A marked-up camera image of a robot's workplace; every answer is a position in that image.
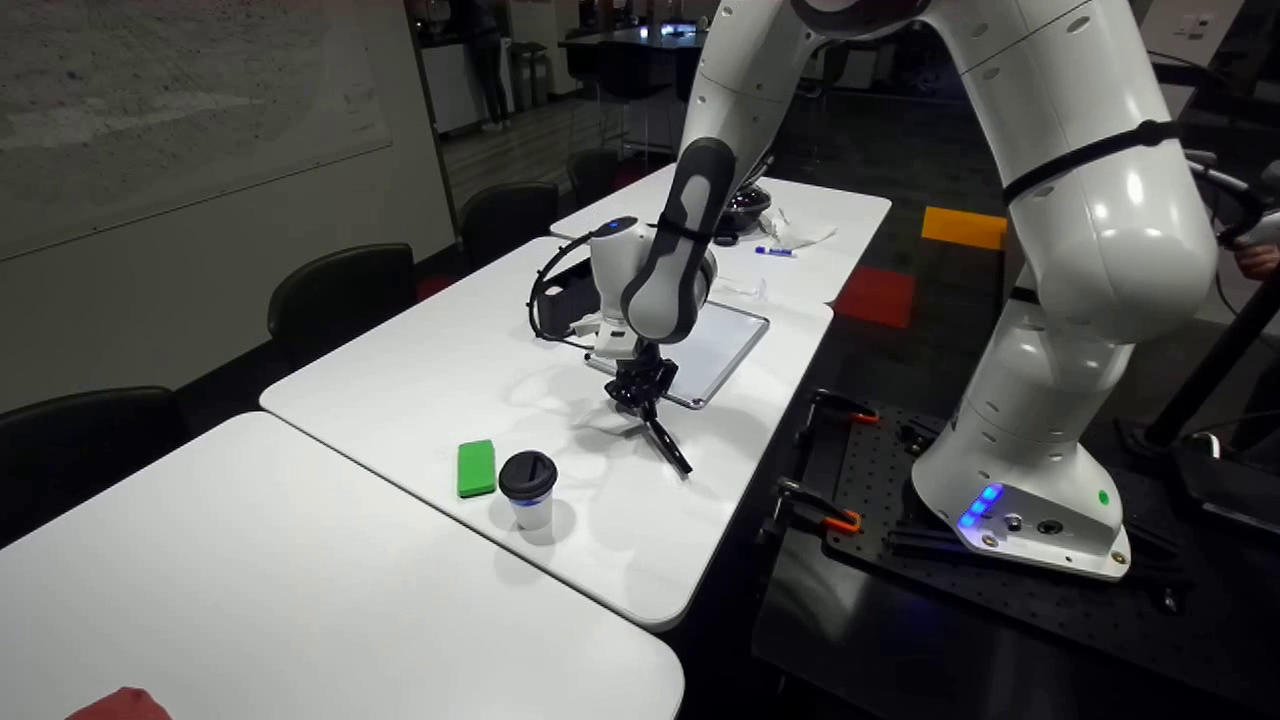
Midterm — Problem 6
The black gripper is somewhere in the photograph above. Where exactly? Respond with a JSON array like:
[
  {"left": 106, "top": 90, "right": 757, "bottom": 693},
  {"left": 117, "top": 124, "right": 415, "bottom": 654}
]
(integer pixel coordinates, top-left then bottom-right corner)
[{"left": 599, "top": 336, "right": 680, "bottom": 431}]

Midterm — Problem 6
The black spoon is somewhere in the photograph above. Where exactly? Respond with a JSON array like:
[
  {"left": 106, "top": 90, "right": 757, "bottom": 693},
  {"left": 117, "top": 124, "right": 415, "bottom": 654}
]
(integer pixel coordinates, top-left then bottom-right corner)
[{"left": 621, "top": 395, "right": 701, "bottom": 481}]

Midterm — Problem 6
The white table with spoon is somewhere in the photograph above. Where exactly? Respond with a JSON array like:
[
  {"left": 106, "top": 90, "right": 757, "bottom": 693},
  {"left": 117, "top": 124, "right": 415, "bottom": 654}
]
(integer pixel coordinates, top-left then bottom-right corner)
[{"left": 258, "top": 232, "right": 841, "bottom": 631}]

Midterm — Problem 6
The white tablet board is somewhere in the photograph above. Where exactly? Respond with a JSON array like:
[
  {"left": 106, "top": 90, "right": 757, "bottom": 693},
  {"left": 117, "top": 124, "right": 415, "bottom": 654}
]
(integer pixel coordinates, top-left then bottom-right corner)
[{"left": 586, "top": 299, "right": 777, "bottom": 411}]

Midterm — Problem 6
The black rectangular box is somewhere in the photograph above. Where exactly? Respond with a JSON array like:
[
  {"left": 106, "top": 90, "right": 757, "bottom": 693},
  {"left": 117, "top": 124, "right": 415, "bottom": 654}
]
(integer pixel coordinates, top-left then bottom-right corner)
[{"left": 532, "top": 249, "right": 604, "bottom": 339}]

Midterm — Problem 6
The green rectangular block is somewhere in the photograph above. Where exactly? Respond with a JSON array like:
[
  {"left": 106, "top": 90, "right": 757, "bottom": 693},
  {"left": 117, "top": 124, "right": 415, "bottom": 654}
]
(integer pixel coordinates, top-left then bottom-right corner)
[{"left": 452, "top": 437, "right": 501, "bottom": 505}]

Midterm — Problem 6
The orange black clamp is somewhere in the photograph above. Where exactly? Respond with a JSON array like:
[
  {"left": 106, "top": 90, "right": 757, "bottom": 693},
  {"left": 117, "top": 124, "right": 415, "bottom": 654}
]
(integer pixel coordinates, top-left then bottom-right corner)
[
  {"left": 796, "top": 385, "right": 887, "bottom": 442},
  {"left": 770, "top": 481, "right": 870, "bottom": 545}
]

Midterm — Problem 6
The black bowl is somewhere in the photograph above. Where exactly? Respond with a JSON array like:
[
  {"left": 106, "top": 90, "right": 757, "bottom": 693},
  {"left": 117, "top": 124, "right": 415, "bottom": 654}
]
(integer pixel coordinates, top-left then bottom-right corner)
[{"left": 724, "top": 182, "right": 777, "bottom": 232}]

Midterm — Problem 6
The black office chair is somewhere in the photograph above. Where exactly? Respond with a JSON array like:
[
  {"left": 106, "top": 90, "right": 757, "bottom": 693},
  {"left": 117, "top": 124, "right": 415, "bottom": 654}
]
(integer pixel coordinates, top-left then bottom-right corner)
[
  {"left": 0, "top": 385, "right": 187, "bottom": 549},
  {"left": 265, "top": 242, "right": 419, "bottom": 374},
  {"left": 456, "top": 185, "right": 563, "bottom": 264}
]

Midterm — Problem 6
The red floor mat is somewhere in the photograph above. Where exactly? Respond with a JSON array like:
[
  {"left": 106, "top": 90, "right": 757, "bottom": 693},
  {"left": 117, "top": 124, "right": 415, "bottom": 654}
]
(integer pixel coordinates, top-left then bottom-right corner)
[{"left": 832, "top": 264, "right": 919, "bottom": 336}]

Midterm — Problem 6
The small white table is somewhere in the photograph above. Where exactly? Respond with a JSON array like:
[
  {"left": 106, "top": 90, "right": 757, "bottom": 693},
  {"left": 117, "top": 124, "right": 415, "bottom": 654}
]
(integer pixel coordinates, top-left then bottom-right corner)
[{"left": 549, "top": 160, "right": 897, "bottom": 313}]

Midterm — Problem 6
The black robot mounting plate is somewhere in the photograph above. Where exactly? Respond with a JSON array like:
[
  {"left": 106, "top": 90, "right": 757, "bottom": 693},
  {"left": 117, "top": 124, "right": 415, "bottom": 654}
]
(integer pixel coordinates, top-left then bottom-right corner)
[{"left": 747, "top": 395, "right": 1280, "bottom": 720}]

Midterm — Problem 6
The orange floor mat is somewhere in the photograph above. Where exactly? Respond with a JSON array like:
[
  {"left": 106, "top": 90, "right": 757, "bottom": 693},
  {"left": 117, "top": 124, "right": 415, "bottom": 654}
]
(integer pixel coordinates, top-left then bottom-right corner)
[{"left": 918, "top": 205, "right": 1015, "bottom": 257}]

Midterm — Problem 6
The large white rounded table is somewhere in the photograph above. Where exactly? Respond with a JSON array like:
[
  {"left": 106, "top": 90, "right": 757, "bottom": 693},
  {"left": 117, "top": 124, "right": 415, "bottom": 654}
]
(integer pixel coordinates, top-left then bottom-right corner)
[{"left": 0, "top": 408, "right": 688, "bottom": 720}]

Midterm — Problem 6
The red object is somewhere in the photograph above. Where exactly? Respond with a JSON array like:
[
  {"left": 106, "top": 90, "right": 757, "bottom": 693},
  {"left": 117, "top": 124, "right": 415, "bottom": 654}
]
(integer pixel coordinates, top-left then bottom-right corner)
[{"left": 63, "top": 686, "right": 176, "bottom": 720}]

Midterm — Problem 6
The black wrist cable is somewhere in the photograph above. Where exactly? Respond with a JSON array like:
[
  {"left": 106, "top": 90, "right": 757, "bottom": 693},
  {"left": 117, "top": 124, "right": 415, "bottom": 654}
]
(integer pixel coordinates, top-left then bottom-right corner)
[{"left": 526, "top": 232, "right": 621, "bottom": 347}]

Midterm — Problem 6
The wall whiteboard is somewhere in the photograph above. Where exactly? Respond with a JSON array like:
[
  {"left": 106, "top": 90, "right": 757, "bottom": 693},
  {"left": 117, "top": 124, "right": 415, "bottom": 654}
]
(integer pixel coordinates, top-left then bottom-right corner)
[{"left": 0, "top": 0, "right": 401, "bottom": 270}]

